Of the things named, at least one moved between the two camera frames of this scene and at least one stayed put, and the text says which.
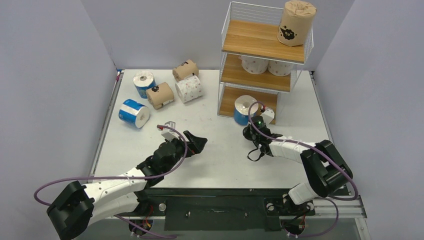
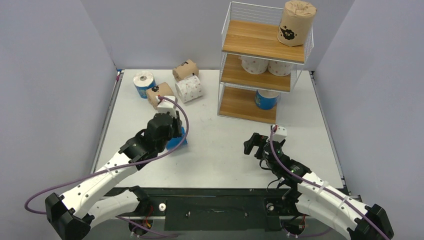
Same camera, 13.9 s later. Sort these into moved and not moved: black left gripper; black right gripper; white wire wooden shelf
Moved: black right gripper; black left gripper
Not moved: white wire wooden shelf
